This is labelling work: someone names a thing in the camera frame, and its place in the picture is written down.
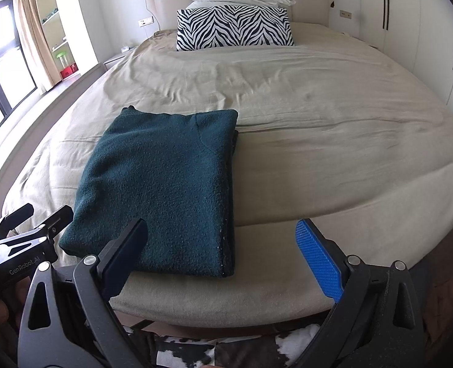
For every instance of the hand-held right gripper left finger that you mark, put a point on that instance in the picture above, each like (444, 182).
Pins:
(125, 257)

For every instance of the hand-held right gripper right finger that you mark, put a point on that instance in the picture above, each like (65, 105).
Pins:
(318, 260)

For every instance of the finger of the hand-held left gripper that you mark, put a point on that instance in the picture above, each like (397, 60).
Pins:
(56, 222)
(17, 214)

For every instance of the dark teal knit sweater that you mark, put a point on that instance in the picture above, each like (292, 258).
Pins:
(153, 180)

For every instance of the person's left hand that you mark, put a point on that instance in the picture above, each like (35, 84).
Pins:
(0, 308)

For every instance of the cow print cloth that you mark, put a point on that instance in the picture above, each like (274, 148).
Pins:
(180, 349)

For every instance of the bed with beige sheet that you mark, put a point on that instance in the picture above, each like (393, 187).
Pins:
(307, 122)

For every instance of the black framed window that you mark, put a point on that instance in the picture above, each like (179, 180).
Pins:
(0, 65)

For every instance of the red box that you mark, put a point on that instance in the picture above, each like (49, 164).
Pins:
(68, 71)

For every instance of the white nightstand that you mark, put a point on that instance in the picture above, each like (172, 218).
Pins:
(115, 59)

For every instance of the beige curtain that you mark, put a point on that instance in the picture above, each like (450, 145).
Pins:
(31, 38)

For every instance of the beige upholstered headboard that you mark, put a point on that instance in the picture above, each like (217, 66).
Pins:
(165, 4)

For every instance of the zebra print pillow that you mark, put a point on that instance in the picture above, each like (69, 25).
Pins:
(234, 28)

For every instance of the white wardrobe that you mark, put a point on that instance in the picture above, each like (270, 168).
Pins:
(414, 27)

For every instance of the white wall outlet panel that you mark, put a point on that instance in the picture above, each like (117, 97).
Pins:
(345, 14)
(146, 21)

